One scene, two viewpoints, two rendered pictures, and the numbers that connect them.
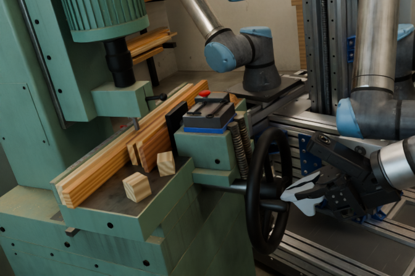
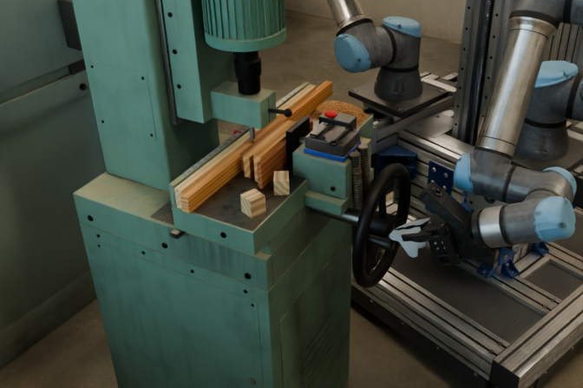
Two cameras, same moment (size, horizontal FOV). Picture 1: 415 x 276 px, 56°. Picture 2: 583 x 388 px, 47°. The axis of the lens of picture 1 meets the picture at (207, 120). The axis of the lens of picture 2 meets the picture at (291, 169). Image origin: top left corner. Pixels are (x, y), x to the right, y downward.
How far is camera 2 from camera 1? 0.60 m
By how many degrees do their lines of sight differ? 8
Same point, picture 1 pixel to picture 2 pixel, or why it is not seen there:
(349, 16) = not seen: hidden behind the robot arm
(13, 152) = (110, 137)
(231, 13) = not seen: outside the picture
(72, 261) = (166, 263)
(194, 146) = (311, 169)
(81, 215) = (195, 220)
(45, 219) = (145, 216)
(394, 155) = (490, 218)
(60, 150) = (167, 147)
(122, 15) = (263, 29)
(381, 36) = (511, 102)
